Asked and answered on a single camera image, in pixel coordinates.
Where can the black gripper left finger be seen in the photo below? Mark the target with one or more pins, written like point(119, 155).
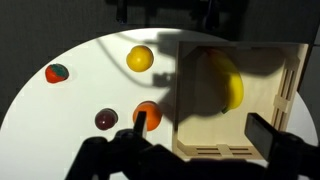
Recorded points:
point(140, 123)

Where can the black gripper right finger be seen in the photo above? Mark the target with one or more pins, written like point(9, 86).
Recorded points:
point(261, 133)

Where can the yellow banana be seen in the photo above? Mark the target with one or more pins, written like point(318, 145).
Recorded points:
point(235, 90)

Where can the wooden crate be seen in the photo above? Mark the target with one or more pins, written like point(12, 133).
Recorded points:
point(206, 133)

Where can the orange fruit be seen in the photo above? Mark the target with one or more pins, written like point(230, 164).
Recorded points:
point(153, 115)

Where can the dark purple plum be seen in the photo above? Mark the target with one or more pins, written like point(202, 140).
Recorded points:
point(106, 119)

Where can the yellow-orange round fruit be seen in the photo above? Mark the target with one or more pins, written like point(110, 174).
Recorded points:
point(140, 59)

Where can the red strawberry with green top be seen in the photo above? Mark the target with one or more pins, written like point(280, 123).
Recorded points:
point(56, 74)

